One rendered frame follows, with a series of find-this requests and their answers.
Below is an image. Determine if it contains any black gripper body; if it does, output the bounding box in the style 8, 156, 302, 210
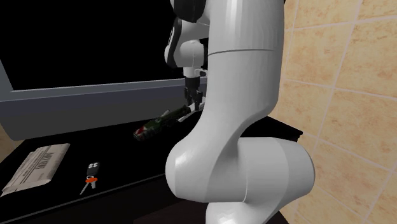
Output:
185, 76, 201, 92

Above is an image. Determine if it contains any dark green toy plane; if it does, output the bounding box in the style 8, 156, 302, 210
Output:
133, 103, 205, 142

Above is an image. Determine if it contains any black cabinet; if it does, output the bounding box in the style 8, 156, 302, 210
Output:
0, 116, 303, 224

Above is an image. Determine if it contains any grey framed black television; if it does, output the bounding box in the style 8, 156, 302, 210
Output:
0, 0, 209, 142

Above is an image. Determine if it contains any black key fob with keys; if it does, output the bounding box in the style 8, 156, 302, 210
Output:
79, 161, 101, 196

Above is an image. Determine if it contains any folded newspaper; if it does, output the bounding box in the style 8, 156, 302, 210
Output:
0, 143, 71, 198

